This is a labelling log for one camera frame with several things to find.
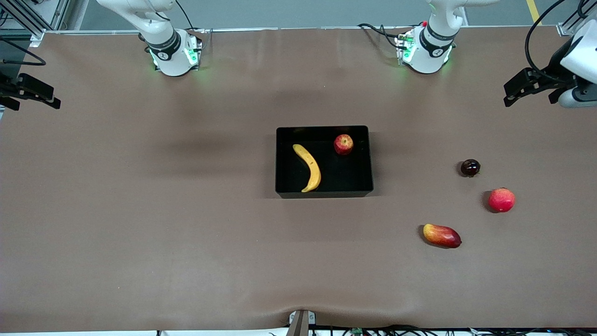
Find yellow banana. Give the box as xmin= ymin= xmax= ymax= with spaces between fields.
xmin=292 ymin=144 xmax=322 ymax=193

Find red yellow striped apple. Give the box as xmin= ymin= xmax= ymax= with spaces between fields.
xmin=333 ymin=134 xmax=354 ymax=156

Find red yellow mango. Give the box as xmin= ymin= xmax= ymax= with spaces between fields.
xmin=423 ymin=224 xmax=462 ymax=249

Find black cable at right arm base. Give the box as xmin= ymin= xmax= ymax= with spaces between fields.
xmin=175 ymin=0 xmax=207 ymax=35

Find aluminium frame corner post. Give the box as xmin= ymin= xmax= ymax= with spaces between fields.
xmin=557 ymin=0 xmax=597 ymax=37

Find red pomegranate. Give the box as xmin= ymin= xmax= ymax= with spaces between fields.
xmin=488 ymin=187 xmax=516 ymax=213

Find metal table edge bracket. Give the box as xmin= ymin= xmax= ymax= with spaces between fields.
xmin=288 ymin=309 xmax=317 ymax=336

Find black cables at left arm base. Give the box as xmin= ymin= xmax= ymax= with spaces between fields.
xmin=358 ymin=22 xmax=409 ymax=49

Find black rectangular plastic box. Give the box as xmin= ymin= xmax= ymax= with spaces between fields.
xmin=275 ymin=125 xmax=374 ymax=199

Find aluminium frame with diagonal bars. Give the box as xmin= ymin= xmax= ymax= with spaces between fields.
xmin=0 ymin=0 xmax=70 ymax=47

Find brown table cover mat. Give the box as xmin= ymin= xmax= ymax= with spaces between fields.
xmin=0 ymin=26 xmax=597 ymax=333

